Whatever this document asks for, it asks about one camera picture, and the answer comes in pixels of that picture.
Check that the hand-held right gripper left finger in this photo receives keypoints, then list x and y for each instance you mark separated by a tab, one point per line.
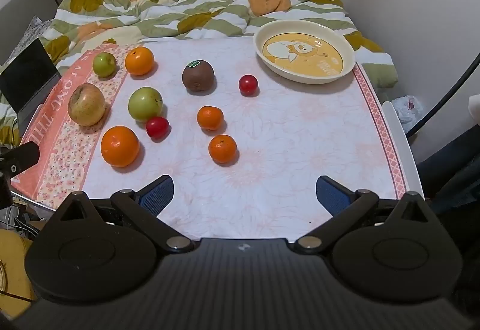
157	193

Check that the yellowish red apple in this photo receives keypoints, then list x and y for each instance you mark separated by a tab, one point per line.
86	104

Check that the small green apple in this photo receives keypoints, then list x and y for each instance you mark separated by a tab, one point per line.
104	64

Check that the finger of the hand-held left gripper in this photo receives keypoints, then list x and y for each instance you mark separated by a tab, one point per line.
20	159

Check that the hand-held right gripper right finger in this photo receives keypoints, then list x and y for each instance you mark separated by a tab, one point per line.
332	195

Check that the pink floral tablecloth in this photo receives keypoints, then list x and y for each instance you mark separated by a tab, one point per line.
281	146

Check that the grey speckled cloth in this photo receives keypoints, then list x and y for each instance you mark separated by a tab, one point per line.
35	33

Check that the cream plate with cartoon print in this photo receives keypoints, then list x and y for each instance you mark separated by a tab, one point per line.
303	52

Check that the dark grey laptop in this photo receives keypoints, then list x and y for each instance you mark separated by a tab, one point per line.
26	74

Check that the green striped floral blanket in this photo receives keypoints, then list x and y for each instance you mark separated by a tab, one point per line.
225	14

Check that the small mandarin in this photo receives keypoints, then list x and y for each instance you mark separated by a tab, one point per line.
210	118
222	148

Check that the brown kiwi with green sticker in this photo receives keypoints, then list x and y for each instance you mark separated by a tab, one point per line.
198	77

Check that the white plastic bag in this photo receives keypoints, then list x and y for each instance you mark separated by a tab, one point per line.
407	112

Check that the large green apple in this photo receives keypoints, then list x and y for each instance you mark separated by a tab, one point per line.
144	104

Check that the medium orange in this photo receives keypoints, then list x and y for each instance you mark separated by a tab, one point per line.
139	60

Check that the yellow object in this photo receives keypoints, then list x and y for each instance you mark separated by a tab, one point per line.
13	266

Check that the person's dark clothing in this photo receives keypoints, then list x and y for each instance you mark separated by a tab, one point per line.
457	165

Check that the large orange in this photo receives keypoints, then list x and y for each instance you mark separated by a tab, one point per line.
120	146

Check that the small red plum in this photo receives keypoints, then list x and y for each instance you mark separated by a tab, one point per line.
248	85
156	128

